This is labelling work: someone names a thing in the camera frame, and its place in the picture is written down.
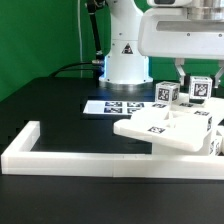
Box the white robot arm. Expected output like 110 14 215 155
102 0 224 85

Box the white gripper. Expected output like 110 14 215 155
138 0 224 88

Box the black camera pole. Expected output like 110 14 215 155
85 0 107 60

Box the white tagged cube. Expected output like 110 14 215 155
189 76 212 100
155 81 180 104

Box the white cable on wall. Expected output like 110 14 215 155
77 0 84 79

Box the white U-shaped fence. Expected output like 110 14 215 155
1 121 224 180

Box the white tag base sheet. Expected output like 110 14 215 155
83 100 152 115

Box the black cable bundle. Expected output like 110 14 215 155
49 60 105 78

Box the white H-shaped chair back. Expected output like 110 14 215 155
113 104 213 152

